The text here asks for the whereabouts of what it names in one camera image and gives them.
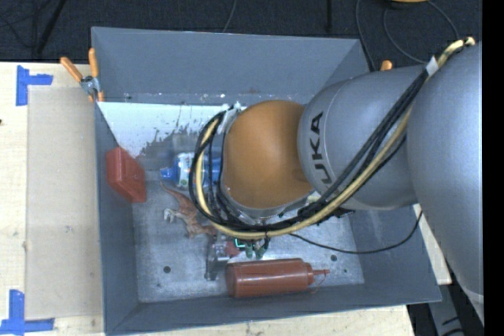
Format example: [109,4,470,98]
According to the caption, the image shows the red-brown squeeze bottle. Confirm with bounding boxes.
[224,257,332,299]

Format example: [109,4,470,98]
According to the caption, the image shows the orange-brown toy dinosaur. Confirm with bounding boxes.
[160,180,218,239]

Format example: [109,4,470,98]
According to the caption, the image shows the red-brown flat block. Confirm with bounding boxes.
[105,146,148,205]

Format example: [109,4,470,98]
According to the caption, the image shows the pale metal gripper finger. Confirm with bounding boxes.
[213,242,231,264]
[204,257,221,282]

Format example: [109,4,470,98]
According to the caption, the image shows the grey metal bin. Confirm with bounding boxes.
[90,26,443,336]

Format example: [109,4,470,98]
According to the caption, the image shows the pale flat board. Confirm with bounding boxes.
[24,85,104,322]

